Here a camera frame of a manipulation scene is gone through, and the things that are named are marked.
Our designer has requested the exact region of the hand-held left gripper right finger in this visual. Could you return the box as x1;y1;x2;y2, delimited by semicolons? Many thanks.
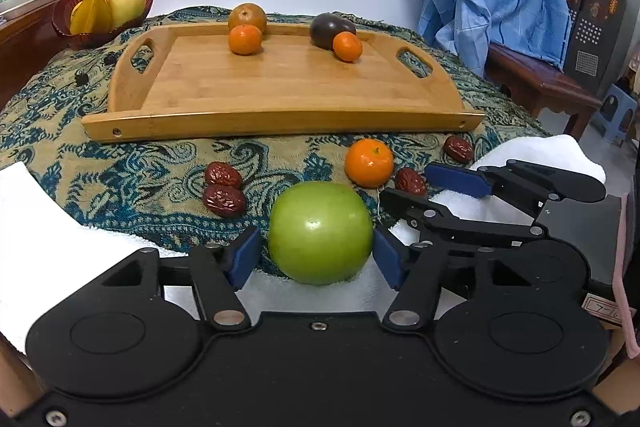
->
372;227;538;330

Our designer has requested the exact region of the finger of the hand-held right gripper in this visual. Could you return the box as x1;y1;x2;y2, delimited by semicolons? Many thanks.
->
424;159;607;218
380;188;546;248

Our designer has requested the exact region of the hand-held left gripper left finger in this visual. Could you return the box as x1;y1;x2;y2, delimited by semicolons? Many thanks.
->
100;227;262;333

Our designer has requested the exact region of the dried red date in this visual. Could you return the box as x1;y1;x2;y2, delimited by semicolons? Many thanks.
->
444;135;474;164
202;185;247;219
204;162;244;188
395;167;429;198

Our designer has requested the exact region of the green apple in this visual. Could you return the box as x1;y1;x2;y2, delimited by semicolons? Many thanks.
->
267;182;376;286

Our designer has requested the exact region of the small round tangerine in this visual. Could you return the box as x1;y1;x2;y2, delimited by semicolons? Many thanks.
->
344;138;395;188

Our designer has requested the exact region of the small oval tangerine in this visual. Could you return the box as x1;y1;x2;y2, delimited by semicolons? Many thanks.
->
331;32;363;64

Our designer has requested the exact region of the wooden tray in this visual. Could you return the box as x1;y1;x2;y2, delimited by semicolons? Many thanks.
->
81;22;486;144

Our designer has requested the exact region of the dark purple passion fruit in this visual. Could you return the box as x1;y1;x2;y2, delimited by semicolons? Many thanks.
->
308;13;357;50

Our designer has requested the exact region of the medium bright tangerine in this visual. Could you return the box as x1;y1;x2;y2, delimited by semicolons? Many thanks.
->
228;24;263;56

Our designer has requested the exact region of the large dull orange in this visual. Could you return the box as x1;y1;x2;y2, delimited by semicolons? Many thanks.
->
227;3;268;35

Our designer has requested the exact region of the pink cloth strip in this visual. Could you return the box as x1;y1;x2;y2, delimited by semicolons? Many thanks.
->
614;192;640;355

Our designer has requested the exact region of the blue plastic stool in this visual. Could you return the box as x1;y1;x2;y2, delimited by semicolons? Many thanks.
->
590;82;640;148

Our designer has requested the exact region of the dark wooden bench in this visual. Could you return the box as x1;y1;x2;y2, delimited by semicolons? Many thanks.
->
482;42;603;140

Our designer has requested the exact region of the blue patterned blanket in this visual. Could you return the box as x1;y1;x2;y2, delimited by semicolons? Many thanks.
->
0;7;551;278

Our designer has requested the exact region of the white towel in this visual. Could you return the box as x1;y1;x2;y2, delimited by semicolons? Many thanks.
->
0;134;606;353

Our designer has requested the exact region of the dark printed carton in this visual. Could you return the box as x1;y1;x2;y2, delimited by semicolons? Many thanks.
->
557;0;640;92

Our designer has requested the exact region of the yellow mango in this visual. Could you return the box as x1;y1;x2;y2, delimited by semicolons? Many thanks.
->
106;0;147;30

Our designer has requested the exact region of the yellow star fruit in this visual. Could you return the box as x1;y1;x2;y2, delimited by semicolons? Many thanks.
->
69;0;113;35

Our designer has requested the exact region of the dark wooden cabinet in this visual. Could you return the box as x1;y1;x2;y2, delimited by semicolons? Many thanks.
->
0;0;76;108

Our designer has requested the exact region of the red fruit bowl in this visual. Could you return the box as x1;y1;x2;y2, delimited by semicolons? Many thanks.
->
51;0;154;50

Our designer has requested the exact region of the white tray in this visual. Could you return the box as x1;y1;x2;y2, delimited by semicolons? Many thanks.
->
0;0;68;20

